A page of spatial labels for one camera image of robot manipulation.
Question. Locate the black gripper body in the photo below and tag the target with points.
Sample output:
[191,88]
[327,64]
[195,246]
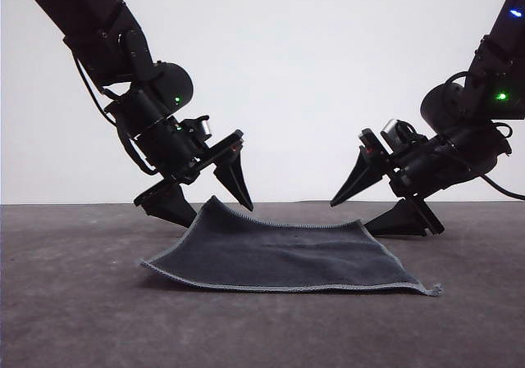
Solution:
[168,151]
[430,165]

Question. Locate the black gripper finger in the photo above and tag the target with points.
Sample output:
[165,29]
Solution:
[404,222]
[170,206]
[234,179]
[363,175]

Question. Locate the purple towel with grey hem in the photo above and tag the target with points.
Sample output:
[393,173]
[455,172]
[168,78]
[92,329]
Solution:
[287,261]

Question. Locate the grey table cloth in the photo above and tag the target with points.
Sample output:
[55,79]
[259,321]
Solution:
[82,327]

